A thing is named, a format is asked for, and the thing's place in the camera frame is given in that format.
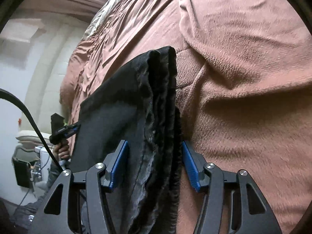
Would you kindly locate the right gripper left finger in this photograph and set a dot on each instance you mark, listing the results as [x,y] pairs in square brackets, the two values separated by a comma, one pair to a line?
[61,210]

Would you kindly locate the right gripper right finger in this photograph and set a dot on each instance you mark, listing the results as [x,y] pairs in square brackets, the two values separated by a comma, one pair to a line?
[238,193]

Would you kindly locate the black pants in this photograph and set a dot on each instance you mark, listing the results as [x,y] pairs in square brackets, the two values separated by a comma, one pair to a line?
[137,104]

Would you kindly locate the person's left hand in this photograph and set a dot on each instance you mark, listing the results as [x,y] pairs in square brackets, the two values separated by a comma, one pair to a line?
[61,151]

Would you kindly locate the black bin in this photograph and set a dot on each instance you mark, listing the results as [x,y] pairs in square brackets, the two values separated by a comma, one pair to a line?
[22,160]

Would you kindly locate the cream padded headboard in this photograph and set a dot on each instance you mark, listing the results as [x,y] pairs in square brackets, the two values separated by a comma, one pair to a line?
[43,93]

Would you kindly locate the brown fleece blanket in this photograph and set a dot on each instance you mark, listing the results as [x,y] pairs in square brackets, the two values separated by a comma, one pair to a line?
[243,83]

